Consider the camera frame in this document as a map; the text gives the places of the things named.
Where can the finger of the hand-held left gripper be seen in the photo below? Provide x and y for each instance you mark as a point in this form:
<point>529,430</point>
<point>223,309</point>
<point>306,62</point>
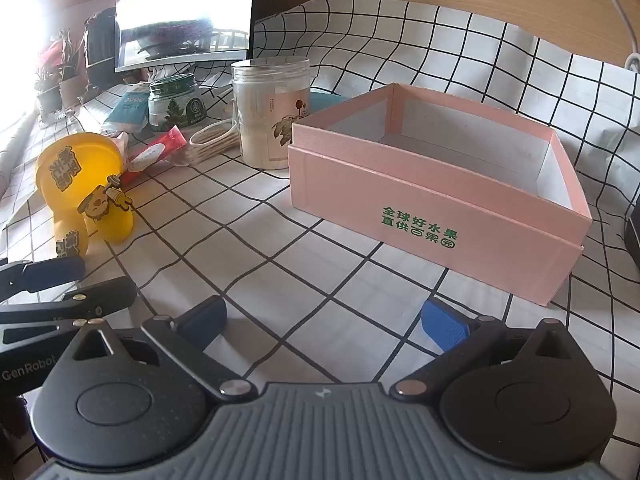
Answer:
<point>50,273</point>
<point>100,296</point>

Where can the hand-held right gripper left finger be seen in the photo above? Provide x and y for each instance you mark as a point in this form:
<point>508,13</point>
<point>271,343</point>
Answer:
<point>202,321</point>

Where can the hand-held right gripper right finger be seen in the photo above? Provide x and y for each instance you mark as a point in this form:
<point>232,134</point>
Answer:
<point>445,327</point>

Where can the yellow cartoon toy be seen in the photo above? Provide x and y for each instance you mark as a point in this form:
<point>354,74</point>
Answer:
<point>75,175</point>

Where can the pink cardboard box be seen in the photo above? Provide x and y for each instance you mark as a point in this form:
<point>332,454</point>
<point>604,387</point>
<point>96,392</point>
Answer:
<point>425,210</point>

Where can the red tube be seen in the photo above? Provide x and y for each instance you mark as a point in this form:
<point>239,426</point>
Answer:
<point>155,152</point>

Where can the light blue tissue packet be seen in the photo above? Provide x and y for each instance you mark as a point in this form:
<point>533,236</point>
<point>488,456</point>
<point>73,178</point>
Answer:
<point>127,112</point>

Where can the teal soft item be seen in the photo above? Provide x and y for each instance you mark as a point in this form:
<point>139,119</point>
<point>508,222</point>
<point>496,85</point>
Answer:
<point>325,100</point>

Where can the checked tablecloth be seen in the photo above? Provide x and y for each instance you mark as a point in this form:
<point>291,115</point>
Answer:
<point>300,270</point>

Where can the potted plant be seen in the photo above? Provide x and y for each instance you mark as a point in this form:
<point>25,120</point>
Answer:
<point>70,85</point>
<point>50,97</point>

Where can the green lid jar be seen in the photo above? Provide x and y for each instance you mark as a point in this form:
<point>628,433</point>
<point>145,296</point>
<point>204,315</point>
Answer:
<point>175,110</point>

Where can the clear plastic jar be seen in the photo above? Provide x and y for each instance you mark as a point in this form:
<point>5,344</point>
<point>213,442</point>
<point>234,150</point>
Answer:
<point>260,125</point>

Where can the black device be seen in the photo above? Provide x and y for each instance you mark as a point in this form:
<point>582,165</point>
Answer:
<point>634,235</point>

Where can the black bag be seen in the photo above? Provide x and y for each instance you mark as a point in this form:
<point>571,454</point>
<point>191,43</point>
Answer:
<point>102,45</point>

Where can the computer monitor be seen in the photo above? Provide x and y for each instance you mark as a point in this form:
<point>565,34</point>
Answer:
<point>185,10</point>

